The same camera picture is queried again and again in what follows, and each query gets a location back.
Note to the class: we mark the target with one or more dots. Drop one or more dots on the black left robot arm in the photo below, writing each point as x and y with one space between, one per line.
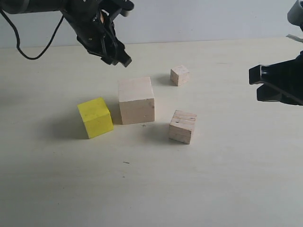
28 6

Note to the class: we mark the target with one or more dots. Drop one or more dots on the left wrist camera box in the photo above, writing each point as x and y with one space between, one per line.
116 7

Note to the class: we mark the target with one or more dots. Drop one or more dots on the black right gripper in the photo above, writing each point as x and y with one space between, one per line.
279 82

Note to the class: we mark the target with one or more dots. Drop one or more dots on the medium plywood cube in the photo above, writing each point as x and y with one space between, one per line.
182 126

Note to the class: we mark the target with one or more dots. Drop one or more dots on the large light wooden cube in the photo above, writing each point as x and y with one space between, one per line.
136 100

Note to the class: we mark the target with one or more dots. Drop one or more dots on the yellow painted cube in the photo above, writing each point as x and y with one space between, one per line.
96 117

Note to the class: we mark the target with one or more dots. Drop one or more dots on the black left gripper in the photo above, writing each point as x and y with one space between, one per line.
95 31

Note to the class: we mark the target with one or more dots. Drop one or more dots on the small wooden cube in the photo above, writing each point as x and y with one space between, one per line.
179 75

